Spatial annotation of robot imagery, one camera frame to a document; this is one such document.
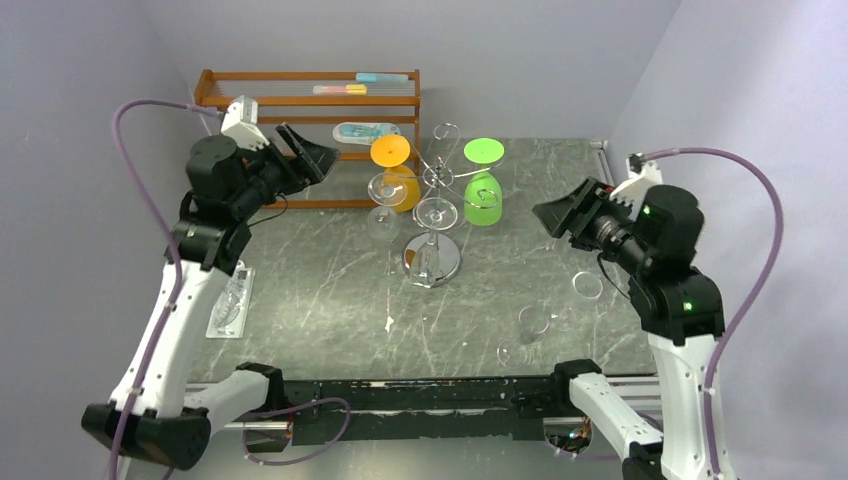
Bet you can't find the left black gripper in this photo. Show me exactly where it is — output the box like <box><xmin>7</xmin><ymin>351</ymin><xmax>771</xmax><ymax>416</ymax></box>
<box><xmin>235</xmin><ymin>124</ymin><xmax>342</xmax><ymax>219</ymax></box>

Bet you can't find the clear wine glass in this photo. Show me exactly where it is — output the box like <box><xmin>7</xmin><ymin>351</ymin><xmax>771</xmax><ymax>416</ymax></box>
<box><xmin>404</xmin><ymin>197</ymin><xmax>461</xmax><ymax>288</ymax></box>
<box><xmin>571</xmin><ymin>271</ymin><xmax>604</xmax><ymax>302</ymax></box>
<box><xmin>496</xmin><ymin>339</ymin><xmax>531</xmax><ymax>369</ymax></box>
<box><xmin>518</xmin><ymin>305</ymin><xmax>550</xmax><ymax>341</ymax></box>
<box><xmin>366</xmin><ymin>173</ymin><xmax>408</xmax><ymax>241</ymax></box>

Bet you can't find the green plastic wine glass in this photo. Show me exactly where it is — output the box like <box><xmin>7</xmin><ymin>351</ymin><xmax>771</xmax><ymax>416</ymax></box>
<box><xmin>463</xmin><ymin>138</ymin><xmax>505</xmax><ymax>227</ymax></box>

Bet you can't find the orange plastic wine glass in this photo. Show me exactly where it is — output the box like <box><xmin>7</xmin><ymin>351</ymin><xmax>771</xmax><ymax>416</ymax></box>
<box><xmin>370</xmin><ymin>135</ymin><xmax>421</xmax><ymax>213</ymax></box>

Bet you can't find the clear wine glass front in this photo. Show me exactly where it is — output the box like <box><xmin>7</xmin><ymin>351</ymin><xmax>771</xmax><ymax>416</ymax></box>
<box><xmin>496</xmin><ymin>339</ymin><xmax>531</xmax><ymax>369</ymax></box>

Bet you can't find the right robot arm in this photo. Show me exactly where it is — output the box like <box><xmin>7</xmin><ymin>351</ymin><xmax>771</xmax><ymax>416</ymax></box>
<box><xmin>532</xmin><ymin>178</ymin><xmax>725</xmax><ymax>479</ymax></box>

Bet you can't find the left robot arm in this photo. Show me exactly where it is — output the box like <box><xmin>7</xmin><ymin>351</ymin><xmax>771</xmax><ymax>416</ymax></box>
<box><xmin>81</xmin><ymin>124</ymin><xmax>341</xmax><ymax>470</ymax></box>

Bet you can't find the chrome wine glass rack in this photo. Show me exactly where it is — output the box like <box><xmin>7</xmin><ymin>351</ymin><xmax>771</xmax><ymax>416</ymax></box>
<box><xmin>368</xmin><ymin>134</ymin><xmax>505</xmax><ymax>288</ymax></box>

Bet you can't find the blue toothbrush package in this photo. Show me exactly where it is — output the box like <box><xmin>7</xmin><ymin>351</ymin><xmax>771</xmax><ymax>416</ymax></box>
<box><xmin>332</xmin><ymin>122</ymin><xmax>401</xmax><ymax>146</ymax></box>

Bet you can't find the orange wooden shelf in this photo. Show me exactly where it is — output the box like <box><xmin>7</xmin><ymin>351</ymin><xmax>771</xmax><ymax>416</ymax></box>
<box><xmin>193</xmin><ymin>69</ymin><xmax>422</xmax><ymax>209</ymax></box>

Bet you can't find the pink yellow case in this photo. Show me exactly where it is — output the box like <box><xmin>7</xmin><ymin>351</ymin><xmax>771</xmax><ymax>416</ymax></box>
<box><xmin>312</xmin><ymin>84</ymin><xmax>368</xmax><ymax>96</ymax></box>

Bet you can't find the blue case top shelf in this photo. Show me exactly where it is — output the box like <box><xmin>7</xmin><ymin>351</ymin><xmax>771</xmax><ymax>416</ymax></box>
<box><xmin>355</xmin><ymin>72</ymin><xmax>410</xmax><ymax>84</ymax></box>

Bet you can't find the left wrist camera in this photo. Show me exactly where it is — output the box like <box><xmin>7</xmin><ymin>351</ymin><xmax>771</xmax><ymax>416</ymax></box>
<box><xmin>220</xmin><ymin>95</ymin><xmax>270</xmax><ymax>151</ymax></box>

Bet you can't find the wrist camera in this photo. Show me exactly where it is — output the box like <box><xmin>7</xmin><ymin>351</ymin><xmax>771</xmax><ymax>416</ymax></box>
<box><xmin>610</xmin><ymin>153</ymin><xmax>663</xmax><ymax>208</ymax></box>
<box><xmin>220</xmin><ymin>95</ymin><xmax>270</xmax><ymax>151</ymax></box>

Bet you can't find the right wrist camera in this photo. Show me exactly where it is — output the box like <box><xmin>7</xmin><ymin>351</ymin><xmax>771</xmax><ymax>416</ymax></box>
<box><xmin>610</xmin><ymin>153</ymin><xmax>663</xmax><ymax>208</ymax></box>

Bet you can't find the black base frame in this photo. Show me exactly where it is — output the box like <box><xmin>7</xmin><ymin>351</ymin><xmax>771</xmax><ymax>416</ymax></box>
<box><xmin>233</xmin><ymin>361</ymin><xmax>603</xmax><ymax>446</ymax></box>

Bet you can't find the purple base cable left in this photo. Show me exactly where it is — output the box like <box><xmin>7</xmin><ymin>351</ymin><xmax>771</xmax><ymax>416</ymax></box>
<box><xmin>241</xmin><ymin>396</ymin><xmax>352</xmax><ymax>466</ymax></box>

